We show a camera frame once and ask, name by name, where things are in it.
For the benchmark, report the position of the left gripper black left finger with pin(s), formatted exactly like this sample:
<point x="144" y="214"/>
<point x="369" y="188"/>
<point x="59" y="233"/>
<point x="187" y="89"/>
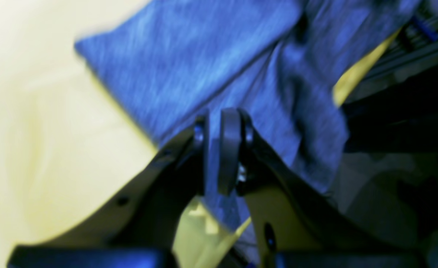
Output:
<point x="136" y="228"/>

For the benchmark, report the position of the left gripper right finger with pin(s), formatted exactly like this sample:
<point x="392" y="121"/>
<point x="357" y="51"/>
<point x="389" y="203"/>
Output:
<point x="295" y="226"/>

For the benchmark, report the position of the grey long-sleeve shirt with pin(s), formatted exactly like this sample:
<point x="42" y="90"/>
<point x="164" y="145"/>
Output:
<point x="277" y="59"/>

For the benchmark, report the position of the yellow table cloth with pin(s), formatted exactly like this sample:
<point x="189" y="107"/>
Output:
<point x="65" y="146"/>

